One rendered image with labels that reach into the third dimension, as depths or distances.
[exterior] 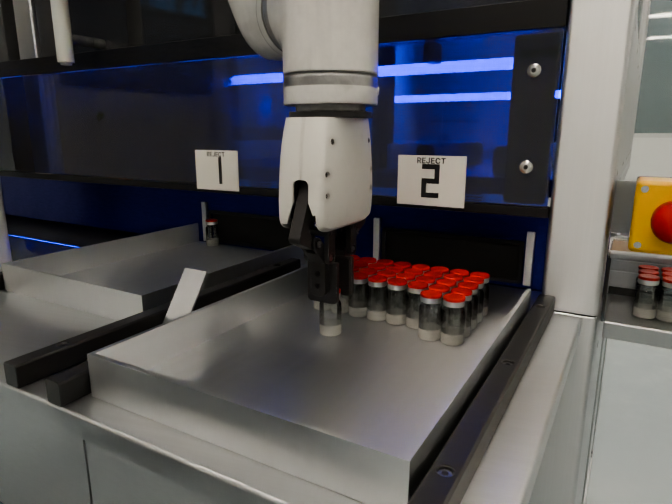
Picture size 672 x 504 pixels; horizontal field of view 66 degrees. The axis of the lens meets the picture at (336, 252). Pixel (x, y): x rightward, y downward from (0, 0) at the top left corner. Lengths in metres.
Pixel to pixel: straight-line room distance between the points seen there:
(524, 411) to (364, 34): 0.32
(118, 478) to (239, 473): 0.95
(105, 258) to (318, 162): 0.49
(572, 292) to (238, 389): 0.38
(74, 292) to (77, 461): 0.77
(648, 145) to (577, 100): 4.60
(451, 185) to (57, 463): 1.15
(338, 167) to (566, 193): 0.26
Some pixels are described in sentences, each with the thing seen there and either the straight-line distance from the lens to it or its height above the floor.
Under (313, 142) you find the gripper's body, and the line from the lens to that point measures 0.44.
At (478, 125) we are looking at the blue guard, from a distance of 0.62.
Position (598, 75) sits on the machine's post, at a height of 1.13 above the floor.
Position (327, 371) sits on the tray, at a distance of 0.45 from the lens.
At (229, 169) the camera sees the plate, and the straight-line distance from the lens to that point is 0.80.
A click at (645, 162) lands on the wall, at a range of 5.20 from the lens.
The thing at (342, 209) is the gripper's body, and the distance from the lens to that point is 0.46.
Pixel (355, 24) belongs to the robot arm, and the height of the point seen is 1.16.
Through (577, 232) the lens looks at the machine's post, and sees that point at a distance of 0.61.
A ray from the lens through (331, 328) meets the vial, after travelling 0.51.
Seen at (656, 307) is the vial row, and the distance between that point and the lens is 0.66.
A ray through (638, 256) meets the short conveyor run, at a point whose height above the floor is 0.93.
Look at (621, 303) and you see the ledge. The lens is 0.70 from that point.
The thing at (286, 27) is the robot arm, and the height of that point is 1.16.
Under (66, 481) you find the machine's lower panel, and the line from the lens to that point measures 1.46.
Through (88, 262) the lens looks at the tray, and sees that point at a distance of 0.84.
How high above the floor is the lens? 1.08
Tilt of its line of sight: 13 degrees down
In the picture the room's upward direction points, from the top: straight up
